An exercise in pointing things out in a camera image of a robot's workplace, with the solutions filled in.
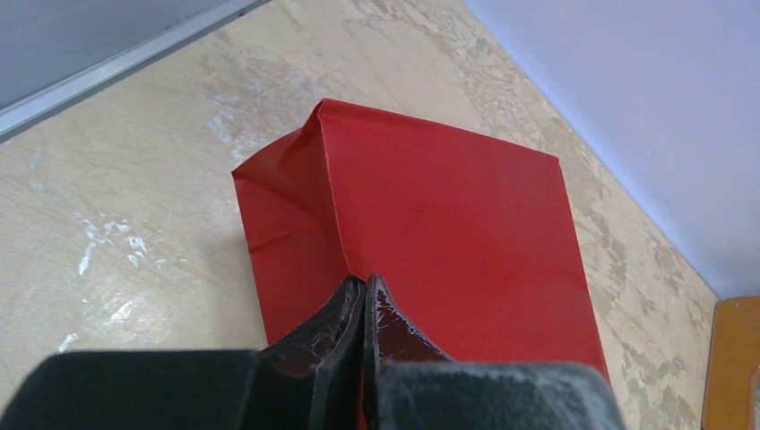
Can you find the wooden shelf rack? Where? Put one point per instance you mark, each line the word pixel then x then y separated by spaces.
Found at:
pixel 731 396

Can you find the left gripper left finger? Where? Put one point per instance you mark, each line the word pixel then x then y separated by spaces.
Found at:
pixel 309 379

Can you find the red paper bag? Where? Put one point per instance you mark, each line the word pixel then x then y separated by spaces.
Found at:
pixel 472 235

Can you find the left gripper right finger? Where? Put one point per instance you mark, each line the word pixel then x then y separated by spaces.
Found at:
pixel 411 383

